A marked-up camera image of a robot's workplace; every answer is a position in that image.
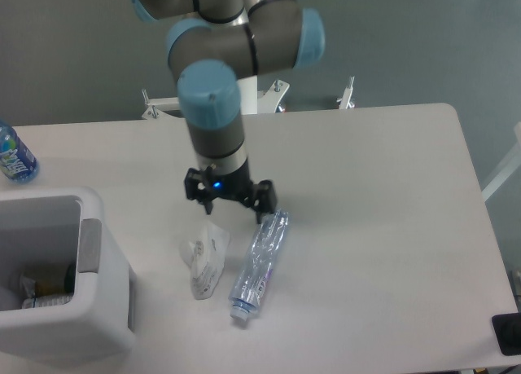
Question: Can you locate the white frame at right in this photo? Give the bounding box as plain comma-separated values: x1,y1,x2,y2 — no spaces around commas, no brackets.
481,122,520,202

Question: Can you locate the blue labelled water bottle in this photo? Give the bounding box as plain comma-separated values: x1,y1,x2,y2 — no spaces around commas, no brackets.
1,121,40,183

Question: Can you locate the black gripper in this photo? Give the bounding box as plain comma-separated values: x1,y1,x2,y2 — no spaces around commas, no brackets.
184,159,278,224

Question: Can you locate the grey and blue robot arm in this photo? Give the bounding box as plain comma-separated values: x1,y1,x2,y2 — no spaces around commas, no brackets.
130,0,326,218

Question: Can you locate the black device at table edge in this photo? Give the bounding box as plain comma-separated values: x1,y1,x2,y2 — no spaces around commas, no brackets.
492,313,520,356

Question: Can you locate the crushed clear plastic bottle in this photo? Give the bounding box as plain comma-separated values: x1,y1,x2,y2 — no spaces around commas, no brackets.
229,209,289,322

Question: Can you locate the trash inside the can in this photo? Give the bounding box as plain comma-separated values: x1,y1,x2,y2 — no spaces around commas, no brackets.
8,263,76,309

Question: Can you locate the white trash can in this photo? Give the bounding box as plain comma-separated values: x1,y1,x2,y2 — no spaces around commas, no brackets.
1,187,136,361

